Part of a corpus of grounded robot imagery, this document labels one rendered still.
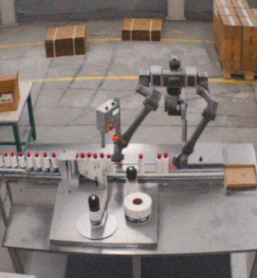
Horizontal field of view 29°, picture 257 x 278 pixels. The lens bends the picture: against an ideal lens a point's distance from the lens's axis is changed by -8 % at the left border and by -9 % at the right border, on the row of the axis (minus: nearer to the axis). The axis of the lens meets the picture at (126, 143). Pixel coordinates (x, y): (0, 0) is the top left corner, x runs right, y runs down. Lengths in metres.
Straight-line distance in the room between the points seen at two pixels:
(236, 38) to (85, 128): 2.46
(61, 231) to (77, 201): 0.35
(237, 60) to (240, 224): 3.75
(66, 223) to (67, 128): 2.62
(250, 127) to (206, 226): 2.71
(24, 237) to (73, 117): 2.92
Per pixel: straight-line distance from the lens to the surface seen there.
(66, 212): 4.04
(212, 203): 4.15
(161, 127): 6.35
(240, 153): 4.68
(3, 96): 5.39
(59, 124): 6.50
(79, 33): 8.09
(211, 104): 3.96
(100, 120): 4.05
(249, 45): 7.25
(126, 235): 3.83
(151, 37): 8.38
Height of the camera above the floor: 3.70
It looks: 37 degrees down
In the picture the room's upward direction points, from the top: 2 degrees counter-clockwise
